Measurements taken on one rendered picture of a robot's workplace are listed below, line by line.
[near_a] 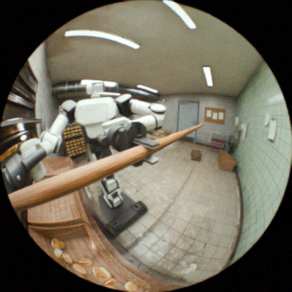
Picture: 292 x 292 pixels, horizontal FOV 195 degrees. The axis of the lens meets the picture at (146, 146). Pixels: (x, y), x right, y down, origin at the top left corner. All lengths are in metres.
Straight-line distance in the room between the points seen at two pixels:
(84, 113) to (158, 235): 1.42
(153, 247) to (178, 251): 0.30
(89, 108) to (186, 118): 4.46
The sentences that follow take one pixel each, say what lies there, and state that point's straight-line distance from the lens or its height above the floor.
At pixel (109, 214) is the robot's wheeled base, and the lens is 1.28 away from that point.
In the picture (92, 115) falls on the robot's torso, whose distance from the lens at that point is 0.56.
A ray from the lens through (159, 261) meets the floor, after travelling 1.29.
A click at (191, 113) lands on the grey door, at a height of 1.53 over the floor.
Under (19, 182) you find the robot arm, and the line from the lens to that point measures 0.30.
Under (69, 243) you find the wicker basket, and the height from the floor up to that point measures 0.59.
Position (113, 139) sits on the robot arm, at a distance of 0.27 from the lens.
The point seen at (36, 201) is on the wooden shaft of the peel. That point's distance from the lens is 0.16.
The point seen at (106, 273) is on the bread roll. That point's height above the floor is 0.65.
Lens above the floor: 1.27
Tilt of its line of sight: 20 degrees down
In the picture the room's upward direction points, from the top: straight up
